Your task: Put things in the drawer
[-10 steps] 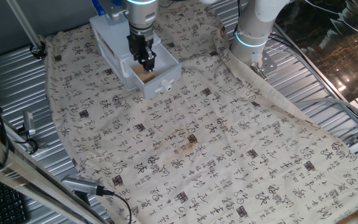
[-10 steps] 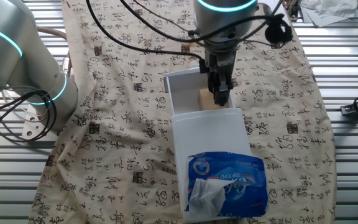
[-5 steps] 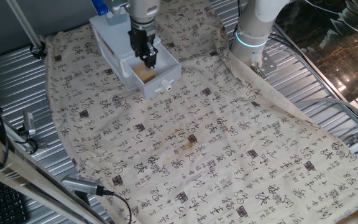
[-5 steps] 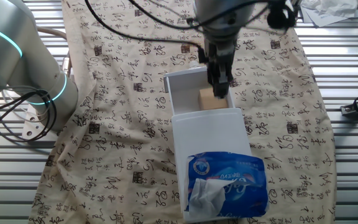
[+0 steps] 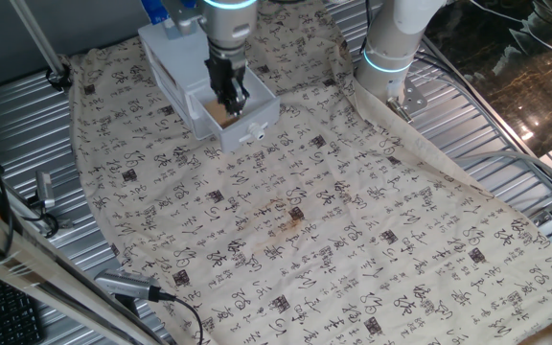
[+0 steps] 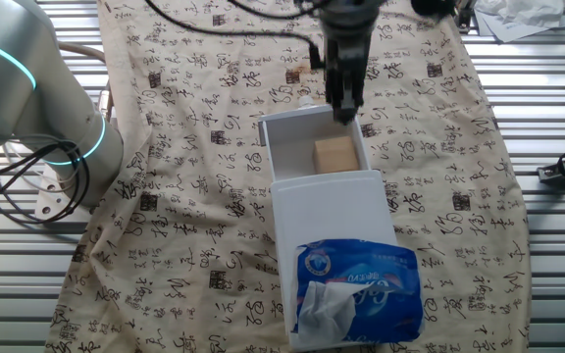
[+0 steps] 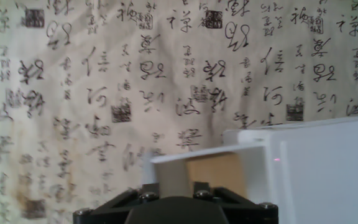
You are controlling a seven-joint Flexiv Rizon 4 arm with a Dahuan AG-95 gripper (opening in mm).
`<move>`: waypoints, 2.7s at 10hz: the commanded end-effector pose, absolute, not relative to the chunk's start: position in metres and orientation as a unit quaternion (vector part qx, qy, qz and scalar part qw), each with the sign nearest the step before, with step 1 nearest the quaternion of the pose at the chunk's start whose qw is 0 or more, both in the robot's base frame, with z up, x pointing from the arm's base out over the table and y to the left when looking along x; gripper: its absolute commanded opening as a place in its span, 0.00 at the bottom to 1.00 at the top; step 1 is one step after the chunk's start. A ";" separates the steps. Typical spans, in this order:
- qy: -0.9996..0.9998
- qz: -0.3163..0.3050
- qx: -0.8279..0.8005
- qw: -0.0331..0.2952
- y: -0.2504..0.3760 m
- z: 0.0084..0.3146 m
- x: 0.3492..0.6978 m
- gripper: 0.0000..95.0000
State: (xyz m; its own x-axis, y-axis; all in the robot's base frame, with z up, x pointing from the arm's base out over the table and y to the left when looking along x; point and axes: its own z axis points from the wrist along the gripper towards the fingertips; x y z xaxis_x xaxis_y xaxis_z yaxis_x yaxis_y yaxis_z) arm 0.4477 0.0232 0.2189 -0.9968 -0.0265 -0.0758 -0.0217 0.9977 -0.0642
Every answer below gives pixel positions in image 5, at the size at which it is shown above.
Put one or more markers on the wrist-mounted camera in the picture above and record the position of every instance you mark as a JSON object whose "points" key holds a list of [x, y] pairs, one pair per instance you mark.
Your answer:
{"points": [[182, 21]]}

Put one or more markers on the aluminium frame bar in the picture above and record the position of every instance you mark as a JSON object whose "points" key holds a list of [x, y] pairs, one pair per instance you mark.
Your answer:
{"points": [[41, 259]]}

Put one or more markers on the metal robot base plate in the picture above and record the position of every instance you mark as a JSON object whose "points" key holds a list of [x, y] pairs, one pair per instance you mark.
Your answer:
{"points": [[412, 98]]}

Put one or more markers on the beige cloth with black calligraphy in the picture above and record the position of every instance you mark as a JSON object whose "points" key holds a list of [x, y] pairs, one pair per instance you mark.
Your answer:
{"points": [[305, 215]]}

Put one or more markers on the black keyboard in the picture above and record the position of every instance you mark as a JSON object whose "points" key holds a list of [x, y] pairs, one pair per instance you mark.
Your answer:
{"points": [[7, 311]]}

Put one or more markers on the white plastic drawer cabinet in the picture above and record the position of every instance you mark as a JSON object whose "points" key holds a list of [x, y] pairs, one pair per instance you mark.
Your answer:
{"points": [[175, 52]]}

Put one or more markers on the silver ribbed camera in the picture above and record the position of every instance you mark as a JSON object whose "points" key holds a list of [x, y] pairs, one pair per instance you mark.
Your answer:
{"points": [[127, 285]]}

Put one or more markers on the blue tissue pack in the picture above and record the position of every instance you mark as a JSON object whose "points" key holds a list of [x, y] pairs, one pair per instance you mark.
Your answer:
{"points": [[150, 10]]}

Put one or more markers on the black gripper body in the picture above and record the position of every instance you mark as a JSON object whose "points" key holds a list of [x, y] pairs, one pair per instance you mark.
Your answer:
{"points": [[227, 64]]}

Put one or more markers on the small silver camera on clamp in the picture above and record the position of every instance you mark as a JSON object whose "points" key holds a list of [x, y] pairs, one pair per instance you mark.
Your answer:
{"points": [[45, 189]]}

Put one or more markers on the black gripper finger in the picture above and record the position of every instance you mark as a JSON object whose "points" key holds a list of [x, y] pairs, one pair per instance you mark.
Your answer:
{"points": [[227, 98], [243, 96]]}

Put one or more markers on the light wooden block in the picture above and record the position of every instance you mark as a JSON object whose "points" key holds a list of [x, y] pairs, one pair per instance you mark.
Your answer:
{"points": [[218, 115]]}

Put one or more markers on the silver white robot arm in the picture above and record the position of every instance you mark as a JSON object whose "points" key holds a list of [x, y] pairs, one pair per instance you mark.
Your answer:
{"points": [[400, 38]]}

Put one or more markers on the grey tripod pole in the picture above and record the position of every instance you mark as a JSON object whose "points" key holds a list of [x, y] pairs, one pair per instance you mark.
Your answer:
{"points": [[36, 38]]}

